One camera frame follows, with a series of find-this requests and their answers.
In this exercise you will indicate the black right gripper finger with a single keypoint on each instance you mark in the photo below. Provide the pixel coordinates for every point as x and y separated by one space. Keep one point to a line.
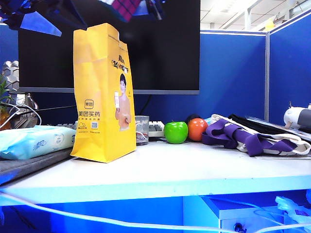
153 8

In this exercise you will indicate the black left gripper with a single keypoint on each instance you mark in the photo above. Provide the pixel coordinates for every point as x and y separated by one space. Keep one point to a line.
24 7

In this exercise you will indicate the Rubik's cube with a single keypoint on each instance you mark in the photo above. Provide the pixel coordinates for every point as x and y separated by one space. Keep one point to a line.
124 8

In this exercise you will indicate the yellow paper bag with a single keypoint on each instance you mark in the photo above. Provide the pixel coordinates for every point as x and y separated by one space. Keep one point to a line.
98 97

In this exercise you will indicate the clear plastic bag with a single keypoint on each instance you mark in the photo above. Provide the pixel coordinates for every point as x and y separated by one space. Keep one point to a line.
290 210

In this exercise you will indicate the black computer monitor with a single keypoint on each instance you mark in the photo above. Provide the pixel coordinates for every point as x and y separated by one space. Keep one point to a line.
167 68

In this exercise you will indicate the silver hexagon figurine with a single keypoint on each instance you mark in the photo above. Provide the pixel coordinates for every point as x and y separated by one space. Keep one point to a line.
11 75

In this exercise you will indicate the blue partition panel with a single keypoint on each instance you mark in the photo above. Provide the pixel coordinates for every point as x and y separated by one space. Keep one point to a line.
232 77
291 72

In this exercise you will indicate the orange pineapple with green leaves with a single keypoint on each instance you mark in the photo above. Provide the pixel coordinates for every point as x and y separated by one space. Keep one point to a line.
4 120

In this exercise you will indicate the black round ball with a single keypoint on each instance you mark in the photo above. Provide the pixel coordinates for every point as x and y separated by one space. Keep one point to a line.
194 116

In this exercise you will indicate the grey white keyboard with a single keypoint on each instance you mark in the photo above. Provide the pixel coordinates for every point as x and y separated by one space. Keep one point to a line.
156 127

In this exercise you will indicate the clear glass cup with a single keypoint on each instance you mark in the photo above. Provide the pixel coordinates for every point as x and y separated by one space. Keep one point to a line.
142 131

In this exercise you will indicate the light blue tissue pack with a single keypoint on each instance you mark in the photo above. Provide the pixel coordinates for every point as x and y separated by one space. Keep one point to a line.
35 143

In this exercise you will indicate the green apple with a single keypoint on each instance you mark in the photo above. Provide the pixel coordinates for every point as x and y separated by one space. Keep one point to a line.
176 132

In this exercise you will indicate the orange round fruit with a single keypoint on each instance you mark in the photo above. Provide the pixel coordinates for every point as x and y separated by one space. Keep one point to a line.
198 129

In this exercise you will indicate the black desk mat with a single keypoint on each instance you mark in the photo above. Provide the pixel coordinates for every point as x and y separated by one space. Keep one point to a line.
30 165

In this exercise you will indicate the black flat folder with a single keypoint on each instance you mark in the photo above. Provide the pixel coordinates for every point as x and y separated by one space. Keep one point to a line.
268 126

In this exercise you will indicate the white grey handheld device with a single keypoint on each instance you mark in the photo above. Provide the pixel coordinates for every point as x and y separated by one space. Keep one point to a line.
296 116

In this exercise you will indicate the grey partition post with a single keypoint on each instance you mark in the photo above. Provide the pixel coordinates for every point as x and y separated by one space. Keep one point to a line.
267 77

